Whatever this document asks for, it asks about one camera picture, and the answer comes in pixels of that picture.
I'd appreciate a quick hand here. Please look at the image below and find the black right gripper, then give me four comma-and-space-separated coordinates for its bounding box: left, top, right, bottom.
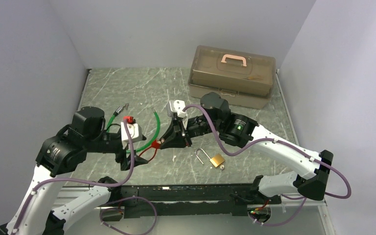
159, 115, 221, 148

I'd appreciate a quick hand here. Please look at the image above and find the red cable lock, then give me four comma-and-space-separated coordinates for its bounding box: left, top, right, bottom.
136, 139, 164, 162

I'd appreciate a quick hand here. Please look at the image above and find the brass padlock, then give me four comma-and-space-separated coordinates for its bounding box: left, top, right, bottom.
194, 148, 225, 168

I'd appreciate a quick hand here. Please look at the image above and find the green cable loop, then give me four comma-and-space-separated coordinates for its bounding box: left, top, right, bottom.
106, 103, 161, 154

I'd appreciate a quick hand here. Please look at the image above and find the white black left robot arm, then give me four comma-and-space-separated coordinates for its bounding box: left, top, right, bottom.
0, 106, 145, 235

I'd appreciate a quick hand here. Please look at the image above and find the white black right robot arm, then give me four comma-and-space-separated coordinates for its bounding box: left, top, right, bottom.
160, 92, 333, 203

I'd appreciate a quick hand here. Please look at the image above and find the beige plastic toolbox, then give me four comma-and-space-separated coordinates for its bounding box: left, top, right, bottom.
188, 46, 276, 109

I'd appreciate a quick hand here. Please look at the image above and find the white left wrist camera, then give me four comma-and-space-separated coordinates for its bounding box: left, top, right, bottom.
120, 116, 144, 149

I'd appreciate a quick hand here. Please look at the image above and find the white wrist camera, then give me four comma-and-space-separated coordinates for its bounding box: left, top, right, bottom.
120, 116, 144, 149
166, 100, 188, 129

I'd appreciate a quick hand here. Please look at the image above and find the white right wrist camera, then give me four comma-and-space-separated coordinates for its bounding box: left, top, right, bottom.
166, 100, 188, 129

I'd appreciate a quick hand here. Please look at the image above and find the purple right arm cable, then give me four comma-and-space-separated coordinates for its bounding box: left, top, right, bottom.
182, 104, 352, 227

